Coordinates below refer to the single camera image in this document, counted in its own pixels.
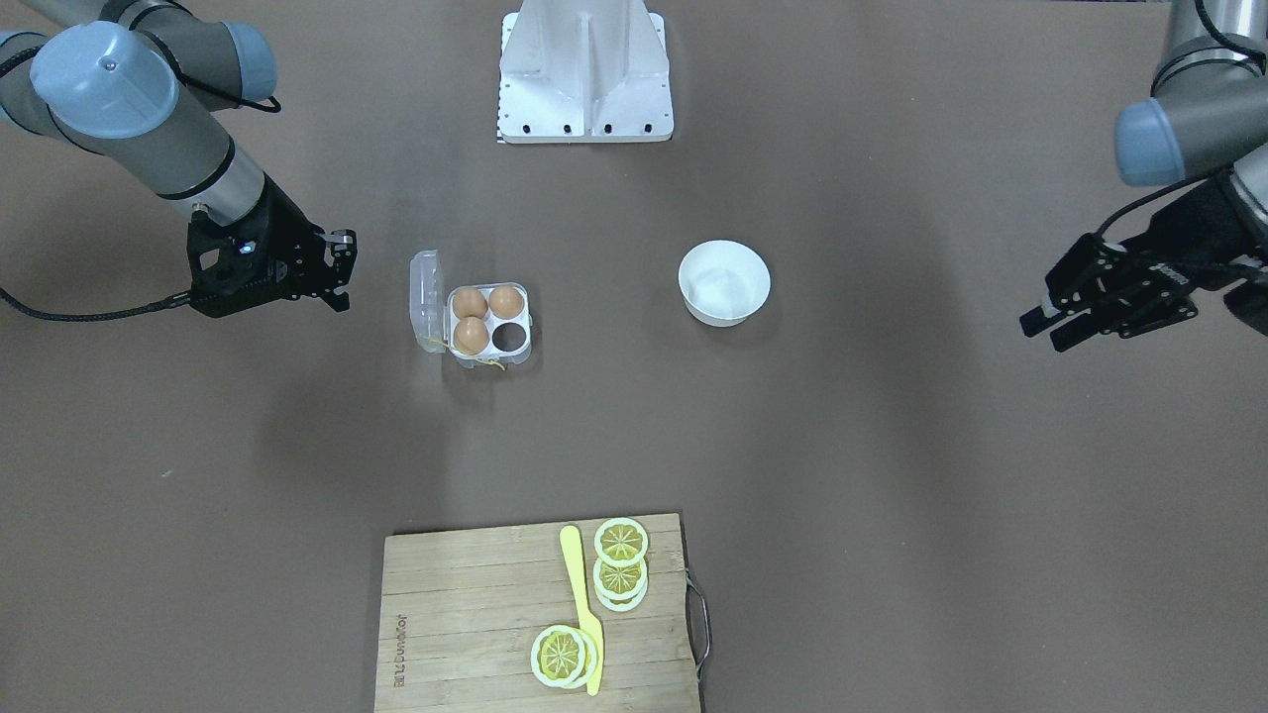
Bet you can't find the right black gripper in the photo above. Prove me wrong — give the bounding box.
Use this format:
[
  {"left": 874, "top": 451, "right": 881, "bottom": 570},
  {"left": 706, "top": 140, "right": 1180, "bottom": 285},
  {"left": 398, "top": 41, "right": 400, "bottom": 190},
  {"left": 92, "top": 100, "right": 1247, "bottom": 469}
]
[{"left": 186, "top": 178, "right": 358, "bottom": 318}]

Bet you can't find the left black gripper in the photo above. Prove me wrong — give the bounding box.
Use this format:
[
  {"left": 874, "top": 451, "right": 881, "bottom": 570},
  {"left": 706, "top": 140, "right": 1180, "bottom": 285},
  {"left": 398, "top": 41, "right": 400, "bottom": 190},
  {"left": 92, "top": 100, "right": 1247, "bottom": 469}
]
[{"left": 1019, "top": 176, "right": 1267, "bottom": 353}]

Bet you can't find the brown egg from bowl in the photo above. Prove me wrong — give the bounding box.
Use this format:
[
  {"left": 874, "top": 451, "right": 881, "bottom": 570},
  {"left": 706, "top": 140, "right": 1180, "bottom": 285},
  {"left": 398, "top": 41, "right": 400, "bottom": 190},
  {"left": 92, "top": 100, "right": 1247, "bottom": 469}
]
[{"left": 487, "top": 284, "right": 526, "bottom": 321}]

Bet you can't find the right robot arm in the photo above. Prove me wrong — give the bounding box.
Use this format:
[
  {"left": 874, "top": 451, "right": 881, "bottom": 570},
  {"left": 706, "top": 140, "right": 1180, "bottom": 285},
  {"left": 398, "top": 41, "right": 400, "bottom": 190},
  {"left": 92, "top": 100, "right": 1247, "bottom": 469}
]
[{"left": 3, "top": 1, "right": 358, "bottom": 322}]

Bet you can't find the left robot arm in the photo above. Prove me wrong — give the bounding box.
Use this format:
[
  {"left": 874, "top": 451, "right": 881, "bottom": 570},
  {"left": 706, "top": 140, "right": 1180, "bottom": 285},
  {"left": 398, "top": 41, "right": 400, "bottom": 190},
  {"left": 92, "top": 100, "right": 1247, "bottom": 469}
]
[{"left": 1019, "top": 1, "right": 1267, "bottom": 353}]

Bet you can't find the brown egg rear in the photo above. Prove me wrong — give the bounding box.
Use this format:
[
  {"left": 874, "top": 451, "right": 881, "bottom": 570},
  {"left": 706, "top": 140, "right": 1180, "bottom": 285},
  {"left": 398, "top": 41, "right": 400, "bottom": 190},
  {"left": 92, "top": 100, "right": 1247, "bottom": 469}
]
[{"left": 450, "top": 287, "right": 489, "bottom": 320}]

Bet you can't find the brown egg front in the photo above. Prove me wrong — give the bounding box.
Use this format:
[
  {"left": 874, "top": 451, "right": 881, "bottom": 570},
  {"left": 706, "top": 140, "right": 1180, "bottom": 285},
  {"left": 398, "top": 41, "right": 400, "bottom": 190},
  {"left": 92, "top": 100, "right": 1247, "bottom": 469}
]
[{"left": 451, "top": 318, "right": 492, "bottom": 357}]

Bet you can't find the clear plastic egg box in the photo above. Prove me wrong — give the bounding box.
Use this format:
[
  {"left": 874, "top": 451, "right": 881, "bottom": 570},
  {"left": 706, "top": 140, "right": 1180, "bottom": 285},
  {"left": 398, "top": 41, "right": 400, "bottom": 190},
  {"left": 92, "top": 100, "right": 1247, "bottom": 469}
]
[{"left": 407, "top": 250, "right": 533, "bottom": 369}]

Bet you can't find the yellow plastic knife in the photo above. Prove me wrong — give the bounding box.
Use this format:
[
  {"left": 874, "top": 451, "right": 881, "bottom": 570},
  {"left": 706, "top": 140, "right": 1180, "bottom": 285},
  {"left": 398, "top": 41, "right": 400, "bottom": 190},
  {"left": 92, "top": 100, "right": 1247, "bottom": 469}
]
[{"left": 559, "top": 524, "right": 605, "bottom": 698}]

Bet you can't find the white bowl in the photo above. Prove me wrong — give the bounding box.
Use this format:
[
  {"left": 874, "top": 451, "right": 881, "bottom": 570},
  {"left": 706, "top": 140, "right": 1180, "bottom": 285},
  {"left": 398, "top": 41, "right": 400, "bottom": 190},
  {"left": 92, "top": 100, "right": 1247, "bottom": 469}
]
[{"left": 678, "top": 240, "right": 773, "bottom": 329}]

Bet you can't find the bamboo cutting board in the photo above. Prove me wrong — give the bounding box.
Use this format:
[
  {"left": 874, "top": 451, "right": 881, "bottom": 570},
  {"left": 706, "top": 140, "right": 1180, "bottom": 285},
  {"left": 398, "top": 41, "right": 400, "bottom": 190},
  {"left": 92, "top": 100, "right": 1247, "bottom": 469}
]
[{"left": 374, "top": 513, "right": 709, "bottom": 712}]

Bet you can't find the lemon slice top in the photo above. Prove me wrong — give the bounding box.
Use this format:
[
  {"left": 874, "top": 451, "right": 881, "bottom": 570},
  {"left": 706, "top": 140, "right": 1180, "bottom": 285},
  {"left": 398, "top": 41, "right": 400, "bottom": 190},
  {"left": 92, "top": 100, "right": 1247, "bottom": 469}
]
[{"left": 593, "top": 516, "right": 650, "bottom": 567}]

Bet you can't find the lemon slice bottom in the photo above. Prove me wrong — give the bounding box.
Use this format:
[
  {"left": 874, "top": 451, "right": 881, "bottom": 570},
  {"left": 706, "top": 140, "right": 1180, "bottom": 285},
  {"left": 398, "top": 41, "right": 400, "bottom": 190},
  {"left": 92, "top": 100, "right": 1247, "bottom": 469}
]
[{"left": 529, "top": 624, "right": 602, "bottom": 690}]

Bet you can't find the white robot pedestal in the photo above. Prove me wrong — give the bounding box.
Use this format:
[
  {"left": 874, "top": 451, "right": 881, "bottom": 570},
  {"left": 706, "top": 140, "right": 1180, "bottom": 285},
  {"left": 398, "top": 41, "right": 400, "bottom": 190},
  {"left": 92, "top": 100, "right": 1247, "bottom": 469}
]
[{"left": 495, "top": 1, "right": 675, "bottom": 145}]

